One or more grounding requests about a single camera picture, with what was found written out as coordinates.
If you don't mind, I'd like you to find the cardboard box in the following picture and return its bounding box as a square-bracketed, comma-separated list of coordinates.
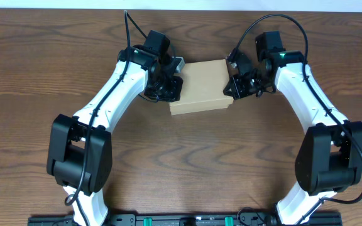
[170, 60, 234, 116]

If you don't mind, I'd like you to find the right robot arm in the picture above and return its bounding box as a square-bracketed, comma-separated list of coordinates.
[223, 31, 362, 225]

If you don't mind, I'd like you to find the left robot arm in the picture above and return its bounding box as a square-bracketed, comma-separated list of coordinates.
[47, 30, 184, 225]

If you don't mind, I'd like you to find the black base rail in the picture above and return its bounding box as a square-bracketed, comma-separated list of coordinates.
[27, 211, 343, 226]

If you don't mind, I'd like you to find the left black cable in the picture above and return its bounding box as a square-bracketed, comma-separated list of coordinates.
[63, 9, 176, 226]

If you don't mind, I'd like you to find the black cable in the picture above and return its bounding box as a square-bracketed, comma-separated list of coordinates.
[227, 13, 362, 225]
[63, 9, 176, 226]

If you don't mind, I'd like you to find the right black cable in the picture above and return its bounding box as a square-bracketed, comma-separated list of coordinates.
[227, 13, 362, 225]

